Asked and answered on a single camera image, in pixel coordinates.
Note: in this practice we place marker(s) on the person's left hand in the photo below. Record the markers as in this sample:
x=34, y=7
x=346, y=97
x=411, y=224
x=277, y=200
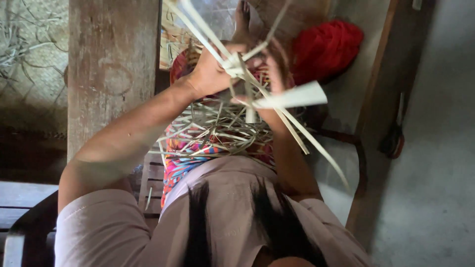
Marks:
x=209, y=74

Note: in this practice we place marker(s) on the person's right hand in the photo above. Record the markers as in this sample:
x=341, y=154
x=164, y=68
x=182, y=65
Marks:
x=276, y=72

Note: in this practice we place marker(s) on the person's left fingers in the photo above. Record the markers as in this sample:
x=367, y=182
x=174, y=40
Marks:
x=234, y=48

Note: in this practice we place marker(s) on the pale bamboo strip weave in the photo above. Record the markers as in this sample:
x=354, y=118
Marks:
x=237, y=66

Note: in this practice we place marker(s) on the person's bare foot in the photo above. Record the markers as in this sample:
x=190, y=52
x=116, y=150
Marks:
x=242, y=20

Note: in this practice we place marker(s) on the woven bamboo panel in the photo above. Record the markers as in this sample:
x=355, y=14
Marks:
x=178, y=37

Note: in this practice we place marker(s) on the brown woven basket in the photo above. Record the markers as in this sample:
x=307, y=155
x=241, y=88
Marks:
x=297, y=15

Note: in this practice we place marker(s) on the heap of loose bamboo strips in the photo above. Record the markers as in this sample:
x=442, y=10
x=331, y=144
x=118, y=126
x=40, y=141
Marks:
x=219, y=133

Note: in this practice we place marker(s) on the red cloth bundle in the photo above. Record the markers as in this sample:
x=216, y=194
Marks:
x=326, y=48

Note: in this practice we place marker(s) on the colourful patterned skirt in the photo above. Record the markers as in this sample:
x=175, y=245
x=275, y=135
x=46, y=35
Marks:
x=182, y=168

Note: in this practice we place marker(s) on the brown wooden beam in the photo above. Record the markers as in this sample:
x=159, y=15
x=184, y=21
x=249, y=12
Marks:
x=386, y=92

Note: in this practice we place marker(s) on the slatted wooden chair seat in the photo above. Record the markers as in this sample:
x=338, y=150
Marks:
x=153, y=185

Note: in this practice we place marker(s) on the beige shirt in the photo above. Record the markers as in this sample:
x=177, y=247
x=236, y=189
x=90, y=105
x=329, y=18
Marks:
x=230, y=211

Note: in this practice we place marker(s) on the woven floor mat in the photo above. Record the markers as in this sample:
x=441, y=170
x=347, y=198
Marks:
x=37, y=92

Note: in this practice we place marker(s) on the scrap strips on mat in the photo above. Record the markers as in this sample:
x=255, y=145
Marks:
x=16, y=48

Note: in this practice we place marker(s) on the weathered wooden post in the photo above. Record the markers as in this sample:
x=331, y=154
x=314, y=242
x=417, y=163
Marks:
x=111, y=55

